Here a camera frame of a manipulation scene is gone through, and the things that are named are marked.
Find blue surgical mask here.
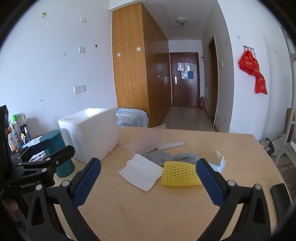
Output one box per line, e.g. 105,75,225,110
208,150,226,174

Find white tissue paper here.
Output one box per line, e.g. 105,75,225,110
119,154,163,192

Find yellow foam net sleeve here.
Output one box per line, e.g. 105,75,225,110
161,161,202,187

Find clear zip bag red label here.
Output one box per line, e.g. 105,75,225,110
123,124,166,156

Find grey sock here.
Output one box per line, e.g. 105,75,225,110
143,151,198,167

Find person's left hand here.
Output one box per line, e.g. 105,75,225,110
3,199,18,221

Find white lotion bottle orange label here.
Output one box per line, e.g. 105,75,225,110
8,132,18,151

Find teal round canister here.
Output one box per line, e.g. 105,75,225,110
40,130,75,178

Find green cap spray can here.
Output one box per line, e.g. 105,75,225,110
12,114,22,141

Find white foam box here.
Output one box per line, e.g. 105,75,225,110
58,108,119,164

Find light blue cloth covered bin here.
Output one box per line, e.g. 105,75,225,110
116,108,149,128

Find red fire extinguisher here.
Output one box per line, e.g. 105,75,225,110
199,96,205,110

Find wooden wardrobe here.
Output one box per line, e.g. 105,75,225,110
112,3,171,127

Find red hanging banners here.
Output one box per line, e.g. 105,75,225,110
238,47,268,95

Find dark brown entrance door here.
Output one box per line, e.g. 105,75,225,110
170,52,200,108

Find ceiling lamp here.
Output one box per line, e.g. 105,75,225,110
176,16,188,26

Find double wall socket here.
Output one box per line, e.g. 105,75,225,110
74,85,86,94

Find wall switch plate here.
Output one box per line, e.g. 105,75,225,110
79,46,85,53

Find side door frame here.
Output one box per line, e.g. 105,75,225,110
208,35,219,128

